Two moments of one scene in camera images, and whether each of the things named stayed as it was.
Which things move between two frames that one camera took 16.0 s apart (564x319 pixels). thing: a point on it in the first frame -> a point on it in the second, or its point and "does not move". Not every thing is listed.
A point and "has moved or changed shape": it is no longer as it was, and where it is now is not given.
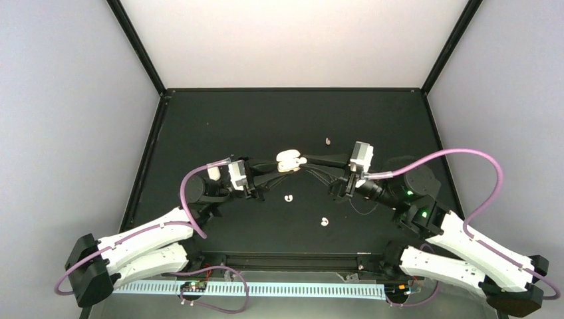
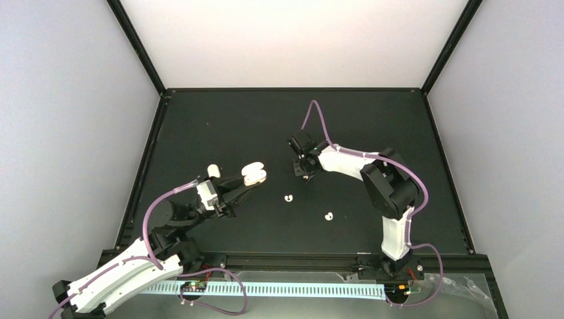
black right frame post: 471,8 does not move
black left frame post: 120,9 does not move
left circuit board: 193,286 does not move
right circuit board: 396,289 does not move
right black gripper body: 341,189 -> 302,170
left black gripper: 257,182 -> 225,207
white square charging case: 288,160 has moved or changed shape
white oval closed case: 214,173 does not move
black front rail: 294,261 does not move
